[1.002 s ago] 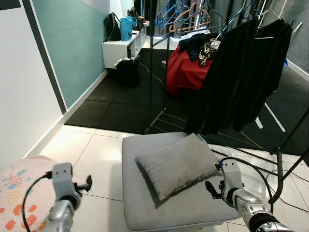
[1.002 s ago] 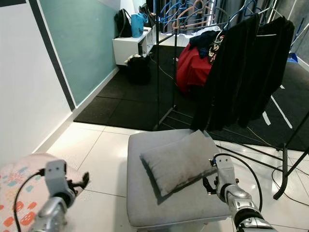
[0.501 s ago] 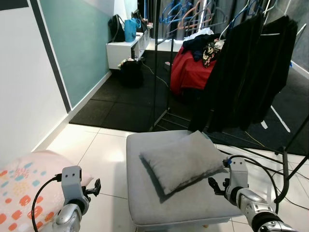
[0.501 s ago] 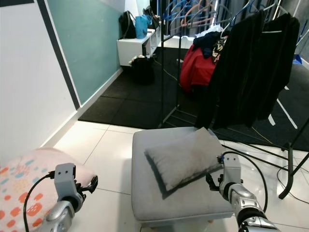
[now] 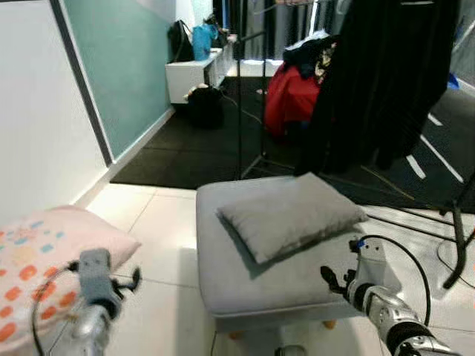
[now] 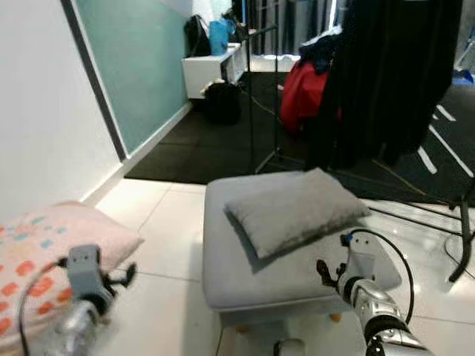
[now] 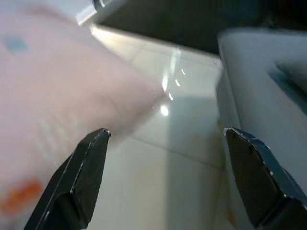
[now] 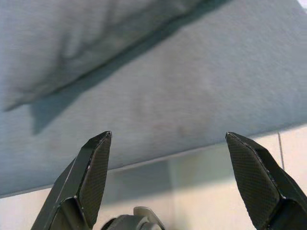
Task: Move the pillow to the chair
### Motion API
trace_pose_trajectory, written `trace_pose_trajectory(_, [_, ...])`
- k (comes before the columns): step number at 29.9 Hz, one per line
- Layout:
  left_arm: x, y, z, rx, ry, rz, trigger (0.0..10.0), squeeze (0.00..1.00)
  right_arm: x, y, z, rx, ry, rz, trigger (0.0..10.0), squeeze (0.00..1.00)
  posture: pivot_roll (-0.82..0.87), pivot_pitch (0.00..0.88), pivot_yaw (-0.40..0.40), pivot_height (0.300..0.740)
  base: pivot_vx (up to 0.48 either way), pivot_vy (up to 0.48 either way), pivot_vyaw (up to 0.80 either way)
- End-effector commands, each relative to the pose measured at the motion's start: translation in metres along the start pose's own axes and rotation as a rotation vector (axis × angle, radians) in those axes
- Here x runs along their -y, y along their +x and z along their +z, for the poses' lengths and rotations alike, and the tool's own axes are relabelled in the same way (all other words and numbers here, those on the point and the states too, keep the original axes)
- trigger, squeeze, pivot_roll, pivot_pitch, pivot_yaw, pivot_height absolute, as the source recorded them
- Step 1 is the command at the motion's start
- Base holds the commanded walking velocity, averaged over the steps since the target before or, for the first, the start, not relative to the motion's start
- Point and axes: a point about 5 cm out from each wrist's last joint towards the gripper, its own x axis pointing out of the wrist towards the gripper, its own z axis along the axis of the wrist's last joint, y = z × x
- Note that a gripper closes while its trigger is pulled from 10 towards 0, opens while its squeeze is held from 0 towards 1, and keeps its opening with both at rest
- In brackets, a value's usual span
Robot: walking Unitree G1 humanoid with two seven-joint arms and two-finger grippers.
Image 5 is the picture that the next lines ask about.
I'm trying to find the grey rectangular pillow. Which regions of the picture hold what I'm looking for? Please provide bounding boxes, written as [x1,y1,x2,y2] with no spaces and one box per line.
[217,173,370,266]

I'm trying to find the dark clothes pile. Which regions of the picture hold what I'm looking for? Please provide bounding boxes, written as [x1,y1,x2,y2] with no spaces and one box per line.
[283,31,338,82]

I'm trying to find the red fabric bag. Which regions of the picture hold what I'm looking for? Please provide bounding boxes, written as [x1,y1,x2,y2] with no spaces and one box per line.
[263,63,322,140]

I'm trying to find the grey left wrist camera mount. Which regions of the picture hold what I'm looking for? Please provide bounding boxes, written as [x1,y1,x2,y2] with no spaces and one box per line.
[77,249,114,299]

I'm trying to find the black handbag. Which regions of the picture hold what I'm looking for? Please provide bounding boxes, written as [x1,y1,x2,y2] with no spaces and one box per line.
[168,19,195,64]

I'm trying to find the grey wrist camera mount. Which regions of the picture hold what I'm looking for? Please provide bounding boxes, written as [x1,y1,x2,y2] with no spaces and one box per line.
[77,249,114,299]
[354,238,387,287]

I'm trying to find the black hanging garment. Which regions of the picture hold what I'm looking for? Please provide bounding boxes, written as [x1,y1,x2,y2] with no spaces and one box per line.
[295,0,462,177]

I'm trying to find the grey upholstered ottoman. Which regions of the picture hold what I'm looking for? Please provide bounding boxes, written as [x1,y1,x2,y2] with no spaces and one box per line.
[196,176,418,340]

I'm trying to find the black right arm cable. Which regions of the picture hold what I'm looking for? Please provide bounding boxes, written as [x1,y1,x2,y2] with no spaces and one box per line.
[359,234,433,306]

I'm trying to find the black round bag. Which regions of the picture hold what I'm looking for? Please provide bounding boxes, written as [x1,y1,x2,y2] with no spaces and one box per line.
[185,83,226,130]

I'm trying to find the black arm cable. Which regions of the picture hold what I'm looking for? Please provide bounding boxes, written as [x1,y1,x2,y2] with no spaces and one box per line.
[359,234,433,306]
[30,260,80,356]

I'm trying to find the black carpet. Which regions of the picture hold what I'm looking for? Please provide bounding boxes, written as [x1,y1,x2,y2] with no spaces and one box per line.
[110,74,475,214]

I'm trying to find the blue bag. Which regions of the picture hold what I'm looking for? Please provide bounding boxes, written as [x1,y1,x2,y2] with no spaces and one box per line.
[191,23,217,62]

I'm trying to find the pink patterned cushion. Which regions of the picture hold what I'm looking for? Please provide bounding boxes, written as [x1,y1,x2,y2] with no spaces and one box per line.
[0,205,142,356]

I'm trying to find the white low shelf cabinet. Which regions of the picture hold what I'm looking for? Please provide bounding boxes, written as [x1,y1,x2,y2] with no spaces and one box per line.
[165,36,240,104]

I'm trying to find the black curved stand leg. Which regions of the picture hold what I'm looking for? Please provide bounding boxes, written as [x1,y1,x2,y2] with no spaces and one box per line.
[442,173,475,291]

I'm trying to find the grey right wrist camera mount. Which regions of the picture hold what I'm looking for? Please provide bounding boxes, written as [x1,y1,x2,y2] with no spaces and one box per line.
[354,238,387,287]

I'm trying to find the black metal clothes rack stand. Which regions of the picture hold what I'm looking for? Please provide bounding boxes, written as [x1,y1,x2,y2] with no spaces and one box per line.
[235,0,350,180]

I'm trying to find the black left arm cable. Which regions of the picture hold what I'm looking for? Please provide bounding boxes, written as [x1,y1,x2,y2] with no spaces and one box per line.
[30,260,80,356]

